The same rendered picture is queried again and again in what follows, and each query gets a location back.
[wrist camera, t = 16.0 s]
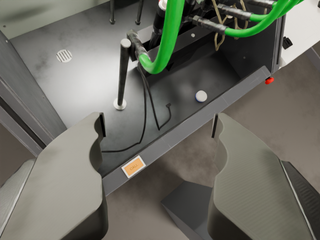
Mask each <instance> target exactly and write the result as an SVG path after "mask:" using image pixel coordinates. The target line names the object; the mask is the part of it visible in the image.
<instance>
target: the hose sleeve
mask: <svg viewBox="0 0 320 240"><path fill-rule="evenodd" d="M130 36H131V37H132V39H133V41H134V53H135V56H136V58H137V59H138V61H139V63H140V60H139V57H140V55H142V54H146V55H147V56H148V58H149V55H148V53H147V51H146V49H145V48H144V47H143V45H142V43H141V41H140V39H139V37H138V35H137V34H131V35H130Z"/></svg>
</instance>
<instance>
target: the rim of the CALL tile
mask: <svg viewBox="0 0 320 240"><path fill-rule="evenodd" d="M137 158H139V159H140V161H141V162H142V164H143V166H142V167H141V168H139V169H138V170H137V171H135V172H134V173H132V174H131V175H128V174H127V172H126V171H125V169H124V168H125V167H126V166H128V165H129V164H130V163H132V162H133V161H134V160H136V159H137ZM145 166H146V165H145V163H144V162H143V160H142V159H141V157H140V156H137V157H136V158H134V159H133V160H132V161H130V162H129V163H127V164H126V165H125V166H123V167H122V169H123V171H124V172H125V174H126V175H127V177H128V178H130V177H131V176H132V175H134V174H135V173H137V172H138V171H139V170H141V169H142V168H144V167H145Z"/></svg>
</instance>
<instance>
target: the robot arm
mask: <svg viewBox="0 0 320 240"><path fill-rule="evenodd" d="M103 137H106V131H105V119H104V113H103V112H93V113H91V114H90V115H88V116H87V117H85V118H83V119H82V120H81V121H79V122H78V123H76V124H75V125H73V126H72V127H70V128H69V129H67V130H66V131H64V132H63V133H62V134H60V135H59V136H58V137H57V138H55V139H54V140H53V141H52V142H51V143H50V144H49V145H48V146H47V147H46V148H45V149H44V150H43V151H42V152H41V153H40V154H39V155H38V156H37V157H36V158H35V159H29V160H26V161H25V162H24V163H23V164H22V165H21V166H20V167H19V168H18V169H17V170H16V171H15V172H14V173H13V174H12V175H11V176H10V177H9V178H8V179H7V180H6V181H5V182H4V183H3V184H2V185H1V186H0V240H101V239H103V238H104V236H105V235H106V233H107V231H108V228H109V223H108V206H107V201H106V197H105V192H104V187H103V183H102V178H101V175H100V174H99V173H98V172H97V171H98V169H99V167H100V165H101V164H102V162H103V158H102V153H101V148H100V143H101V141H102V140H103ZM211 137H212V138H214V140H215V141H216V143H217V148H216V153H215V158H214V163H215V165H216V167H217V168H218V170H219V174H217V175H216V177H215V180H214V184H213V188H212V193H211V197H210V202H209V209H208V221H207V230H208V233H209V235H210V236H211V238H212V239H213V240H320V194H319V193H318V192H317V191H316V190H315V189H314V187H313V186H312V185H311V184H310V183H309V182H308V181H307V180H306V179H305V178H304V177H303V176H302V175H301V174H300V172H299V171H298V170H297V169H296V168H295V167H294V166H293V165H292V164H291V163H290V162H289V161H282V160H280V159H279V158H278V157H277V155H276V154H275V153H274V152H273V151H272V150H271V149H270V148H269V147H268V146H267V145H266V144H265V143H264V142H263V141H262V140H261V139H260V138H258V137H257V136H256V135H255V134H253V133H252V132H250V131H249V130H248V129H246V128H245V127H243V126H242V125H240V124H239V123H238V122H236V121H235V120H234V119H232V118H231V117H229V116H228V115H227V114H225V113H218V114H217V113H215V114H214V118H213V125H212V135H211Z"/></svg>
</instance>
